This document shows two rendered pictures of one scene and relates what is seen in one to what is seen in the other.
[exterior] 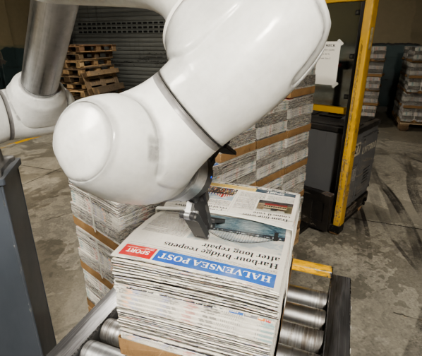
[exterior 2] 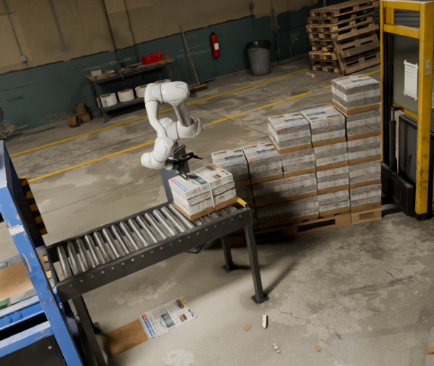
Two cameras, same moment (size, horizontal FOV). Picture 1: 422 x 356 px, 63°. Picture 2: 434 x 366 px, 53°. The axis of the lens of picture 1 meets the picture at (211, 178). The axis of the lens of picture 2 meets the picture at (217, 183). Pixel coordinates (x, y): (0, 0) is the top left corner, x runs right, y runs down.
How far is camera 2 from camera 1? 2.62 m
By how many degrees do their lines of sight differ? 43
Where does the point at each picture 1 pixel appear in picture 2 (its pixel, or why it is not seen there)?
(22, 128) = (181, 136)
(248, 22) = (157, 147)
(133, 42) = not seen: outside the picture
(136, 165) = (146, 163)
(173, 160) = (153, 163)
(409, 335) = (378, 282)
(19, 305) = not seen: hidden behind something
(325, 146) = not seen: hidden behind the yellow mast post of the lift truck
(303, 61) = (164, 152)
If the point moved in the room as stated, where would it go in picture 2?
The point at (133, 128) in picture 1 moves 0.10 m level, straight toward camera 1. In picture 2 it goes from (146, 159) to (136, 165)
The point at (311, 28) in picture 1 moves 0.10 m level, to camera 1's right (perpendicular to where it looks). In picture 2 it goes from (163, 148) to (174, 150)
